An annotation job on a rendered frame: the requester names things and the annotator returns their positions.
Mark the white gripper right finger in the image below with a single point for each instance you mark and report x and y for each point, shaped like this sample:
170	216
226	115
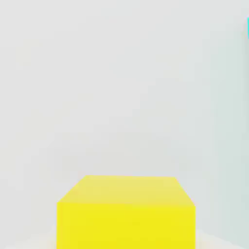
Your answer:
206	242

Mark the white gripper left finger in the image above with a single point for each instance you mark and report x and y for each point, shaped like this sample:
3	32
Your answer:
53	243

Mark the small yellow cube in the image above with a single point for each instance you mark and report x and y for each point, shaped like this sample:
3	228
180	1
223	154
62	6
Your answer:
126	223

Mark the large cyan box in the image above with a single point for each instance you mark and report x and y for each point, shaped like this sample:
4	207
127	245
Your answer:
248	28

